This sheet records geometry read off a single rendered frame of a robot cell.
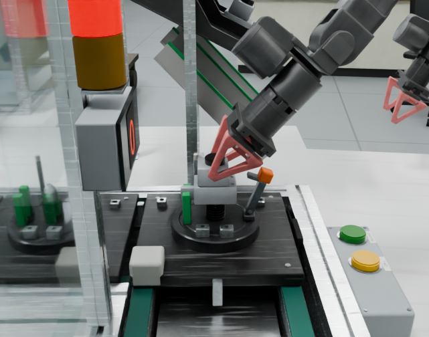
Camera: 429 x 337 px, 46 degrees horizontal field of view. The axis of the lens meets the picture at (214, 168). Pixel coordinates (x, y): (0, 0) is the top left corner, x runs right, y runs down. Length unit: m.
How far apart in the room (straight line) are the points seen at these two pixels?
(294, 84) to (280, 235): 0.24
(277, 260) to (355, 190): 0.50
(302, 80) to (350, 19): 0.10
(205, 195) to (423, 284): 0.41
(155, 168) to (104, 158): 0.79
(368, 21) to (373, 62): 4.81
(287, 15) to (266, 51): 4.65
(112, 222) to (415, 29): 0.78
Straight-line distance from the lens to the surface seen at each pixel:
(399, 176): 1.30
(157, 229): 0.81
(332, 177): 1.25
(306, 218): 0.88
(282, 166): 1.28
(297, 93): 0.70
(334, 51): 0.68
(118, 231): 0.81
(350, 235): 0.81
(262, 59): 0.69
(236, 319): 0.72
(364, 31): 0.71
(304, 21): 5.35
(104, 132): 0.47
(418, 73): 1.26
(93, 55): 0.49
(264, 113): 0.70
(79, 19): 0.49
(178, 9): 0.92
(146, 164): 1.29
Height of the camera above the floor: 1.40
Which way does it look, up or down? 25 degrees down
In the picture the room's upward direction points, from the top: straight up
